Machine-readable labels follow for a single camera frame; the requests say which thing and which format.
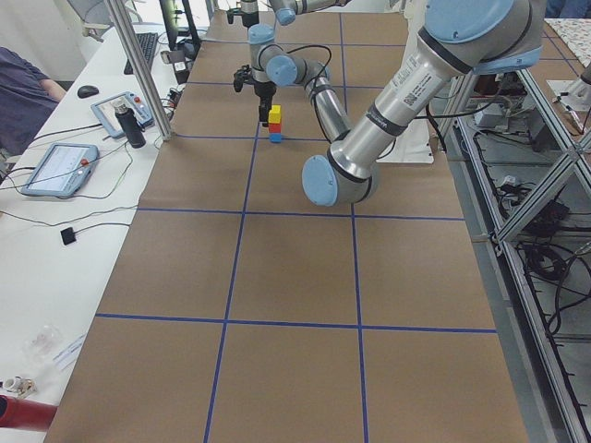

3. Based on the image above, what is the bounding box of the black computer mouse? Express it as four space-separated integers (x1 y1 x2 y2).
77 85 100 99

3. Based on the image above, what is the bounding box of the person in blue shirt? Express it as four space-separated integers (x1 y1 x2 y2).
1 47 66 155

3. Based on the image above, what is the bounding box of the far teach pendant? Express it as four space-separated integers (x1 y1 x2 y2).
90 91 153 138

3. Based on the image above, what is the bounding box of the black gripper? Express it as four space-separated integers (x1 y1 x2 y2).
240 0 259 27
254 80 277 127

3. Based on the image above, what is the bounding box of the teach pendant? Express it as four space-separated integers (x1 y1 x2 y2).
90 91 153 138
20 143 100 198

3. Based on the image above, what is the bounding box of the red cylinder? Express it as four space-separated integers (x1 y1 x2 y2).
1 395 58 432

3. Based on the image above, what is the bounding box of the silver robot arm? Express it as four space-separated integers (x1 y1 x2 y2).
247 0 547 207
226 0 349 28

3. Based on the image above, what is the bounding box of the small black square pad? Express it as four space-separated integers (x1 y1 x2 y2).
60 227 77 245

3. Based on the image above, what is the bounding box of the near teach pendant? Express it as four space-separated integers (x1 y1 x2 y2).
20 143 100 198

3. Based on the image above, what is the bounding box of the black keyboard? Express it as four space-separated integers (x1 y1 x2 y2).
136 32 158 73

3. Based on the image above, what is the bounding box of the black camera cable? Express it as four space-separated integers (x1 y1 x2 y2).
276 44 333 89

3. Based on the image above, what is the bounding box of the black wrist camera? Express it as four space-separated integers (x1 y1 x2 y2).
233 65 254 92

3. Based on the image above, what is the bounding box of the red block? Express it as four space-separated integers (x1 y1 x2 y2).
268 123 282 134

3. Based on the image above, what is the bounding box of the yellow block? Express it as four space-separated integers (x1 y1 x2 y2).
268 104 283 125

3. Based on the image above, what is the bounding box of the aluminium frame post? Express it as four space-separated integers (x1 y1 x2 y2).
104 0 173 141

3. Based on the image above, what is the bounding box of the black water bottle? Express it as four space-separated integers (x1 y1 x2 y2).
114 101 146 149

